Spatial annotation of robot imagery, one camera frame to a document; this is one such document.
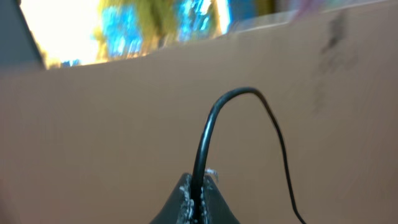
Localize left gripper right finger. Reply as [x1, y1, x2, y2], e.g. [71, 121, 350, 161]
[200, 169, 239, 224]

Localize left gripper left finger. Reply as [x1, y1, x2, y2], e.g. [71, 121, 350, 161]
[150, 173, 193, 224]

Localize black USB cable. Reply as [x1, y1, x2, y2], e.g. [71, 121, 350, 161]
[190, 86, 308, 224]

